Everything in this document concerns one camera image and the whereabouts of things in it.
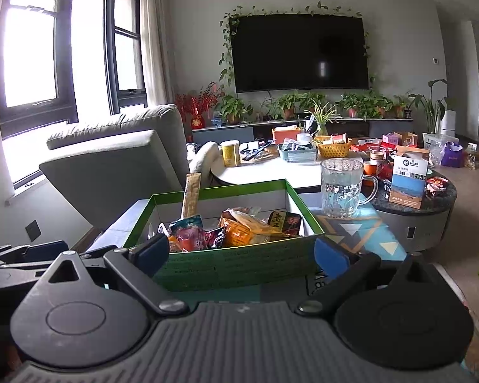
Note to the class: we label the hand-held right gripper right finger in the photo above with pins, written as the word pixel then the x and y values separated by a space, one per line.
pixel 331 257

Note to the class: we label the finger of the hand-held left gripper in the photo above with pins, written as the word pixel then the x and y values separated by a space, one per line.
pixel 46 252

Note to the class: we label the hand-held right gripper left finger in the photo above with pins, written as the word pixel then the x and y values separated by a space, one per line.
pixel 153 253

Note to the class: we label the pink sausage packet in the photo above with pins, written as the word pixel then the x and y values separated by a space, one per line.
pixel 187 235

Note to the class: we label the dark snack packet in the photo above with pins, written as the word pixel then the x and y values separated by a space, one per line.
pixel 285 223

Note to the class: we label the magenta snack packet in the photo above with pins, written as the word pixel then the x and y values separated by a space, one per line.
pixel 215 238

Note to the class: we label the long tan stick packet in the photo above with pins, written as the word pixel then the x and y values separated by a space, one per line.
pixel 191 195

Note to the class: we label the green cardboard box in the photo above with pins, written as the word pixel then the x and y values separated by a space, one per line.
pixel 243 265

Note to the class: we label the orange snack packet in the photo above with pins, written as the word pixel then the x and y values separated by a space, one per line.
pixel 243 239

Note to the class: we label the pale yellow snack packet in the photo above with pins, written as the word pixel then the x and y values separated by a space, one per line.
pixel 247 221

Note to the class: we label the clear glass mug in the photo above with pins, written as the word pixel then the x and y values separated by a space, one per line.
pixel 341 191

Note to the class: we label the orange cup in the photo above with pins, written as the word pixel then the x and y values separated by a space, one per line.
pixel 370 171

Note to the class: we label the grey armchair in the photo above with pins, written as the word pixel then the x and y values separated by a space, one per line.
pixel 115 163

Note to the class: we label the dark round side table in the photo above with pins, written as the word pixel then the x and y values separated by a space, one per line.
pixel 423 223

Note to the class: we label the yellow wicker basket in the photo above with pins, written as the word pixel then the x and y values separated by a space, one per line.
pixel 333 149

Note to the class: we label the round white table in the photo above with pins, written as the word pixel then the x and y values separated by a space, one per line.
pixel 263 173

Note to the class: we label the blue plastic basket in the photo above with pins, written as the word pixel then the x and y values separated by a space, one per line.
pixel 297 153

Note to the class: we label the yellow canister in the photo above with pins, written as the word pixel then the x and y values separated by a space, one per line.
pixel 231 154

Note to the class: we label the red snack packet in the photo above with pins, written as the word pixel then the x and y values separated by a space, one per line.
pixel 437 185

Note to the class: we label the orange box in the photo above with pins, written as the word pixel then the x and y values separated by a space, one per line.
pixel 285 135

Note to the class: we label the potted spider plant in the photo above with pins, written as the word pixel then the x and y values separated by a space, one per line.
pixel 322 117

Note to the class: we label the grey television cabinet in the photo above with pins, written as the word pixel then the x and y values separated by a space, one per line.
pixel 231 132

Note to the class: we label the clear plastic container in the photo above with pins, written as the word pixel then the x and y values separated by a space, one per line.
pixel 433 145

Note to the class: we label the potted green plant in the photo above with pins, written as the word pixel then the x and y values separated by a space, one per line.
pixel 289 105
pixel 353 105
pixel 402 107
pixel 380 105
pixel 314 101
pixel 233 108

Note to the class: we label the red flower plant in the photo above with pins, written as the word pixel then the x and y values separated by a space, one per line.
pixel 197 103

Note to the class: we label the purple bag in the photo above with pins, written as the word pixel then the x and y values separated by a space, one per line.
pixel 451 155

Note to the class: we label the white air purifier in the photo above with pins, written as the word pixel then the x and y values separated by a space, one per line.
pixel 448 123

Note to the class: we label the tall leafy floor plant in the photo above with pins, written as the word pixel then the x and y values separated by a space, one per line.
pixel 431 107

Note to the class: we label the large black framed window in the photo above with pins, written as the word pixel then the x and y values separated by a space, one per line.
pixel 32 60

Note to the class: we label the narrow black framed window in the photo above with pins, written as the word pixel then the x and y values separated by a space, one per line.
pixel 125 48

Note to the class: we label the black television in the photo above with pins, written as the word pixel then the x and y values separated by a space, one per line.
pixel 299 52

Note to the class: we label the beige curtain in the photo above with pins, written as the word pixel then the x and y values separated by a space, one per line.
pixel 155 40

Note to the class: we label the black wall socket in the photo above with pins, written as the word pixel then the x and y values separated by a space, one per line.
pixel 33 230

